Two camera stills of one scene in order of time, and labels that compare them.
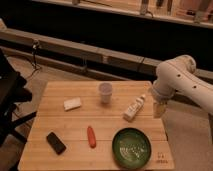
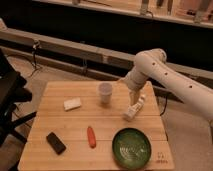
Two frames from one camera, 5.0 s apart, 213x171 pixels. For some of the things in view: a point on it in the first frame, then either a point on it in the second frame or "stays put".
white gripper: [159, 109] to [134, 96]
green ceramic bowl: [131, 148] stays put
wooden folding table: [96, 125] stays put
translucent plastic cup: [105, 90] stays put
